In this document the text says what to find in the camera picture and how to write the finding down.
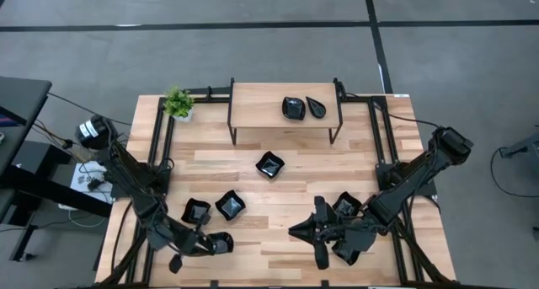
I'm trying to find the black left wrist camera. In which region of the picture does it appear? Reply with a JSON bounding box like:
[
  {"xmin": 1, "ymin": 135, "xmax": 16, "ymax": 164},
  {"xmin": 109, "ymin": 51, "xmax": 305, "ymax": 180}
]
[{"xmin": 168, "ymin": 254, "xmax": 184, "ymax": 276}]

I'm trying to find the long black hanging cable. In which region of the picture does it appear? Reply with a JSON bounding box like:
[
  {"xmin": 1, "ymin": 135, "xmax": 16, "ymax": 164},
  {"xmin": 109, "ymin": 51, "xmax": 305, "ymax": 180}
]
[{"xmin": 336, "ymin": 81, "xmax": 441, "ymax": 130}]

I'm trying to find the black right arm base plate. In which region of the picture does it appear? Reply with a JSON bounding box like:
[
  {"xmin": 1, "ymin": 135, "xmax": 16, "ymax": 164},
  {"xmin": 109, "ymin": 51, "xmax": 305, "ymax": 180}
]
[{"xmin": 376, "ymin": 162, "xmax": 439, "ymax": 197}]

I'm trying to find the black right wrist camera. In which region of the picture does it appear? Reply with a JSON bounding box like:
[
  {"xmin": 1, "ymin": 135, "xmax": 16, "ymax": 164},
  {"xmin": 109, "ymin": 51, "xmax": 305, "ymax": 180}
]
[{"xmin": 313, "ymin": 195, "xmax": 338, "ymax": 227}]

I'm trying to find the green plant in white pot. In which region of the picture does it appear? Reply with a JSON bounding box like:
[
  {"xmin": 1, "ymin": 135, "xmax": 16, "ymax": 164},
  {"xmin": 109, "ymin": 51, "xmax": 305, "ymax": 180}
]
[{"xmin": 163, "ymin": 86, "xmax": 196, "ymax": 124}]

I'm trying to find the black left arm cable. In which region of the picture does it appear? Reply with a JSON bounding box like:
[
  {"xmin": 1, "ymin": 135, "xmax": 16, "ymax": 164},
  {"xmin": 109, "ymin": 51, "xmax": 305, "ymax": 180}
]
[{"xmin": 147, "ymin": 204, "xmax": 211, "ymax": 259}]

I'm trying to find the black floor cable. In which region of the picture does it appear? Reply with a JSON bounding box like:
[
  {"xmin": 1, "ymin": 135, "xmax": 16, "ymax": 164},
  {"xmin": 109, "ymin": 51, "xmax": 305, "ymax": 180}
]
[{"xmin": 489, "ymin": 146, "xmax": 539, "ymax": 199}]

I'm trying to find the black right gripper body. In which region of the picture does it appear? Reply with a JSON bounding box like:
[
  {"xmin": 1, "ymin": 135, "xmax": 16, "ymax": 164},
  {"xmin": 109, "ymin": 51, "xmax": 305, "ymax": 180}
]
[{"xmin": 332, "ymin": 219, "xmax": 379, "ymax": 251}]

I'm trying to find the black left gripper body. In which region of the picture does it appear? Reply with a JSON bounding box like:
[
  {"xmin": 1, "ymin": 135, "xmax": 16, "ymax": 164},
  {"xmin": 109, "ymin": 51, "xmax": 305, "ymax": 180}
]
[{"xmin": 175, "ymin": 228, "xmax": 208, "ymax": 256}]

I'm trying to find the black square mini plate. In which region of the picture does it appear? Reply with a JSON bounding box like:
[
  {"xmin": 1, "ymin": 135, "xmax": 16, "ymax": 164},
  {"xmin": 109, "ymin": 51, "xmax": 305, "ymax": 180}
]
[
  {"xmin": 331, "ymin": 190, "xmax": 363, "ymax": 217},
  {"xmin": 215, "ymin": 190, "xmax": 247, "ymax": 222},
  {"xmin": 180, "ymin": 197, "xmax": 212, "ymax": 226}
]

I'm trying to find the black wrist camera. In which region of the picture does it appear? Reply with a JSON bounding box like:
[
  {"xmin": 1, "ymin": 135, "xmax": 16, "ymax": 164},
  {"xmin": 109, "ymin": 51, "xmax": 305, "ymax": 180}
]
[
  {"xmin": 168, "ymin": 254, "xmax": 184, "ymax": 276},
  {"xmin": 313, "ymin": 195, "xmax": 338, "ymax": 227}
]

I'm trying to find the black round mini bowl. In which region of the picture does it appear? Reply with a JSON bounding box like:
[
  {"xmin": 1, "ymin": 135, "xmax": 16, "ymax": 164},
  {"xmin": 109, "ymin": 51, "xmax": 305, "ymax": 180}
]
[{"xmin": 254, "ymin": 150, "xmax": 286, "ymax": 180}]

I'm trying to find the black desk cable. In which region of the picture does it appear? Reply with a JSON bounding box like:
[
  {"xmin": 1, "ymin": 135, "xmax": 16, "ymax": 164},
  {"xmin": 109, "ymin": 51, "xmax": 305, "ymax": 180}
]
[{"xmin": 31, "ymin": 92, "xmax": 132, "ymax": 151}]

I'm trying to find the grey equipment stand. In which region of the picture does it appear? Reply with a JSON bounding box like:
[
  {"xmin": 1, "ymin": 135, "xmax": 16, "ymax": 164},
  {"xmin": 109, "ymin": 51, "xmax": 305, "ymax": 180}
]
[{"xmin": 500, "ymin": 132, "xmax": 539, "ymax": 159}]

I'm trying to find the white paper sheet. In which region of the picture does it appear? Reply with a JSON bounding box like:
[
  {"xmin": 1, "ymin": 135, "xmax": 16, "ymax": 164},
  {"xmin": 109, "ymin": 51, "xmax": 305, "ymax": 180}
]
[{"xmin": 69, "ymin": 160, "xmax": 115, "ymax": 206}]

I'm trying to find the wooden-top table with black frame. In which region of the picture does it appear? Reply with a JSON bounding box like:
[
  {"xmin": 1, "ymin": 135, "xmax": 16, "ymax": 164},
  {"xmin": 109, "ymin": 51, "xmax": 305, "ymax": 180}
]
[{"xmin": 227, "ymin": 77, "xmax": 344, "ymax": 146}]

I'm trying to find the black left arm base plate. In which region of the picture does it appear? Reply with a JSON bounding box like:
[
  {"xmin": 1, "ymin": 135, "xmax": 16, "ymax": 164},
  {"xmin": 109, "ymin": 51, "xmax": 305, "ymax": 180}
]
[{"xmin": 109, "ymin": 164, "xmax": 172, "ymax": 200}]

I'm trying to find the black side desk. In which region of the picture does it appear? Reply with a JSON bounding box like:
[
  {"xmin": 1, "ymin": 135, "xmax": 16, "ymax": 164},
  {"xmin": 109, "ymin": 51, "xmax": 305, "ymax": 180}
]
[{"xmin": 0, "ymin": 76, "xmax": 113, "ymax": 263}]

